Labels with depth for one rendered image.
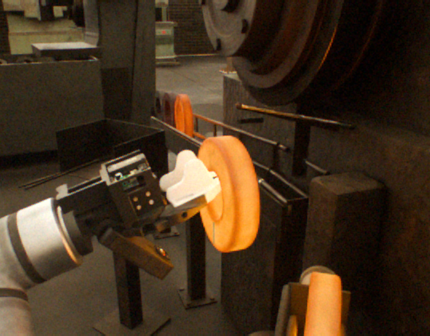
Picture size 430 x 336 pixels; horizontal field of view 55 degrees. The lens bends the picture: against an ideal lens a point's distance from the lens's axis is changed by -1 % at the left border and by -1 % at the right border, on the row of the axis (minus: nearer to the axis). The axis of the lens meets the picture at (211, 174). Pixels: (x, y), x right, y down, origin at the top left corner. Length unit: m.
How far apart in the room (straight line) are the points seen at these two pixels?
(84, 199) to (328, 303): 0.29
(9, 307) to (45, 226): 0.09
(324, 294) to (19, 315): 0.32
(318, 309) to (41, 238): 0.30
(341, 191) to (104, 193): 0.36
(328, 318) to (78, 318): 1.33
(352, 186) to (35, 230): 0.46
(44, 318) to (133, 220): 1.26
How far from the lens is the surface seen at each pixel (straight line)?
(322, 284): 0.47
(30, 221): 0.50
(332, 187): 0.67
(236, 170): 0.49
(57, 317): 1.71
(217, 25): 0.85
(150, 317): 1.62
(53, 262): 0.50
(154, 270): 0.56
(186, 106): 1.49
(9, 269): 0.51
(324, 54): 0.66
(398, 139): 0.69
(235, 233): 0.50
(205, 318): 1.61
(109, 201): 0.50
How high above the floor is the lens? 1.05
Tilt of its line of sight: 21 degrees down
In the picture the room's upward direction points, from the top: straight up
